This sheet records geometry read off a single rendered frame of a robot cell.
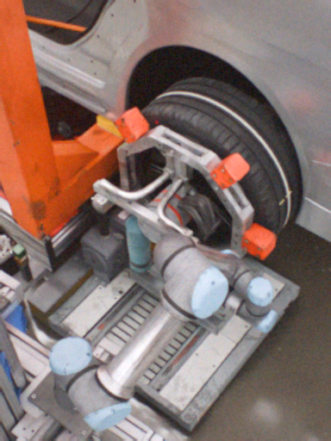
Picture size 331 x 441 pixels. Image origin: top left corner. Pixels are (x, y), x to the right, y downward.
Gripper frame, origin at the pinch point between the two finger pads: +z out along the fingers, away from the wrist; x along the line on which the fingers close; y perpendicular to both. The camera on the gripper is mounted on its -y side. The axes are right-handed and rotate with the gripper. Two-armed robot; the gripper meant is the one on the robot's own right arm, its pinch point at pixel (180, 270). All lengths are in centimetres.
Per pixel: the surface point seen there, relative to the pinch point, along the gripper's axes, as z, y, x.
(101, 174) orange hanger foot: 66, -23, -32
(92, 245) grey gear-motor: 55, -43, -12
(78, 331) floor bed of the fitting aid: 47, -75, 11
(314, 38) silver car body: -12, 69, -46
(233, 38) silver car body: 15, 58, -46
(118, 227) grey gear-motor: 53, -44, -26
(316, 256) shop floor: -13, -83, -92
